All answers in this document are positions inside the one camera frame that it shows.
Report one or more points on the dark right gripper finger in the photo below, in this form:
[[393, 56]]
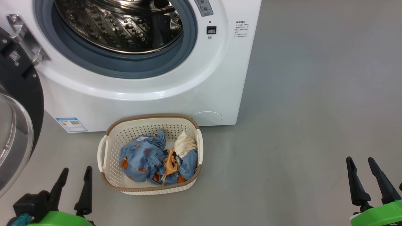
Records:
[[388, 191], [358, 191]]

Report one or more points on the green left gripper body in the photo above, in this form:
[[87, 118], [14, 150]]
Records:
[[59, 219]]

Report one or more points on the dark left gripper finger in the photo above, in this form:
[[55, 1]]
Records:
[[85, 197], [59, 188]]

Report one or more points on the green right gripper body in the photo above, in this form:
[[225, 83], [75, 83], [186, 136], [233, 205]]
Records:
[[380, 216]]

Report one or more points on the blue bear print garment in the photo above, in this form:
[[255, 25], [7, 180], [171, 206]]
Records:
[[141, 160]]

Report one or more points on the black round glass washer door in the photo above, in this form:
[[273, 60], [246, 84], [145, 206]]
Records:
[[22, 91]]

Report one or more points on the white front-load washing machine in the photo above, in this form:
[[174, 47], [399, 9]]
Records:
[[157, 103]]

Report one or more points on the metal washing machine door hinge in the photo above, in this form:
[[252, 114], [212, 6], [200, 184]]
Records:
[[26, 40]]

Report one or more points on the stainless steel washing machine drum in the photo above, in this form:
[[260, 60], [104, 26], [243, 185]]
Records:
[[119, 28]]

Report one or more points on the printed text label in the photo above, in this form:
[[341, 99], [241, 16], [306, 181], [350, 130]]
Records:
[[241, 29]]

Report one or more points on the black door latch socket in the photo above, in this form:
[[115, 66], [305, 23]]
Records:
[[211, 30]]

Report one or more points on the grey warning label sticker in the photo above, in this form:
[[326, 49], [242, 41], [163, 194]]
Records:
[[204, 8]]

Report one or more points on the blue energy label sticker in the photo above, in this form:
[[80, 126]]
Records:
[[71, 125]]

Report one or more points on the cream laundry basket brown rim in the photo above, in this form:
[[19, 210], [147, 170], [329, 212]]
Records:
[[147, 125]]

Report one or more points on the round white filter cover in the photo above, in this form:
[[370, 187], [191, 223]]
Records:
[[207, 117]]

